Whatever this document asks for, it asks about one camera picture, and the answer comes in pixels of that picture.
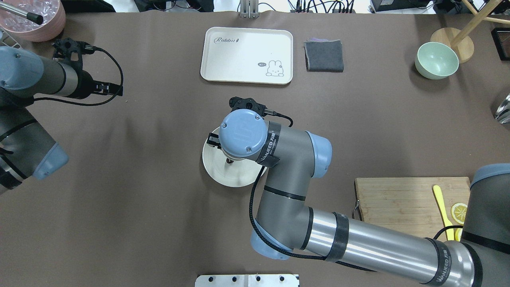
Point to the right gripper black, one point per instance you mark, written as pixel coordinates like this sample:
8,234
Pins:
212,140

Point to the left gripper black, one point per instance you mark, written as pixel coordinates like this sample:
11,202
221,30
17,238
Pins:
84,88

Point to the grey white plate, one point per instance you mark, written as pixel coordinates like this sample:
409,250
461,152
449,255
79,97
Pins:
239,174

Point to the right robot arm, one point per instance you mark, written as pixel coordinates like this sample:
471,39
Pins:
285,226

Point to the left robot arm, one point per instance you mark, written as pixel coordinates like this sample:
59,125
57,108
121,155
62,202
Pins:
27,149

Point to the white rabbit tray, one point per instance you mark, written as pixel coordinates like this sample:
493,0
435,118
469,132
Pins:
247,55

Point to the pink ice bowl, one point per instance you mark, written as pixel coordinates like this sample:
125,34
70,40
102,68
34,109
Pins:
52,11

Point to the steel muddler black tip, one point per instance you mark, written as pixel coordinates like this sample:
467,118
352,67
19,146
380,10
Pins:
36,18

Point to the white cup rack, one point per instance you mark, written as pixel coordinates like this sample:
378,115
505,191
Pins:
6,40

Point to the folded grey cloth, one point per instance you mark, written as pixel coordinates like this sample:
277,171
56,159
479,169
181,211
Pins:
324,55

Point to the bamboo cutting board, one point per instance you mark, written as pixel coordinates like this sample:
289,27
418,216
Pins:
408,204

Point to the mint green bowl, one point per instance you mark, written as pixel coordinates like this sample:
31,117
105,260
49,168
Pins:
436,61

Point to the yellow plastic knife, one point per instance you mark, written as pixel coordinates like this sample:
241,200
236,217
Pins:
442,210

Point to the lemon half upper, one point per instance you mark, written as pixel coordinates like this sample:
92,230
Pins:
458,212

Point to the lemon half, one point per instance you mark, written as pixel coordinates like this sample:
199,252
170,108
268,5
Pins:
457,233
458,212

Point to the lemon half lower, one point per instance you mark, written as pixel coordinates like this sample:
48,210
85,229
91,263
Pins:
457,233

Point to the wooden cup tree stand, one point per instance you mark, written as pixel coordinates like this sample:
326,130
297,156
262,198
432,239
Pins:
458,39

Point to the steel ice scoop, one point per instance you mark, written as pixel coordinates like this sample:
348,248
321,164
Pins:
502,114

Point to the aluminium frame post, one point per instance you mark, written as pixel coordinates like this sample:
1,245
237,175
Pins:
248,9

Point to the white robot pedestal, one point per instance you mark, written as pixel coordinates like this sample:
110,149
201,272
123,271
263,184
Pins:
248,280

